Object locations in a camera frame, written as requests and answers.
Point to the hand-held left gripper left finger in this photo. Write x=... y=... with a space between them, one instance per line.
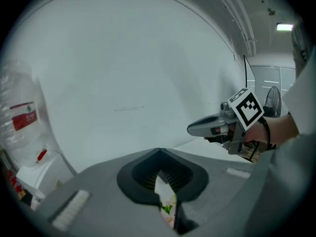
x=98 y=196

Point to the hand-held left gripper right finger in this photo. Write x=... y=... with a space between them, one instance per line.
x=212 y=189

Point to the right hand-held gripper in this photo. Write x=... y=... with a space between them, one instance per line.
x=248 y=110

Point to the person's right forearm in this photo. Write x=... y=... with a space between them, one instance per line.
x=276 y=130

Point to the white rectangular table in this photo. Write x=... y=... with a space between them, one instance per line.
x=212 y=149

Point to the pink flower bouquet pot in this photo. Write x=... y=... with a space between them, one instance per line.
x=168 y=210

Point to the white water dispenser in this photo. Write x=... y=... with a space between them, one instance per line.
x=42 y=174

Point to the black floor fan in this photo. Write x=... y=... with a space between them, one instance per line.
x=272 y=101

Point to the person's grey printed shirt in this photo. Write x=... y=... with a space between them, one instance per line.
x=293 y=157

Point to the white ceiling conduit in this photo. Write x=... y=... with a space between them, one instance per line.
x=240 y=16

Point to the clear water bottle red label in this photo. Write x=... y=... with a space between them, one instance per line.
x=19 y=112

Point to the rectangular ceiling light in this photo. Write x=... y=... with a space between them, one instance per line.
x=284 y=26

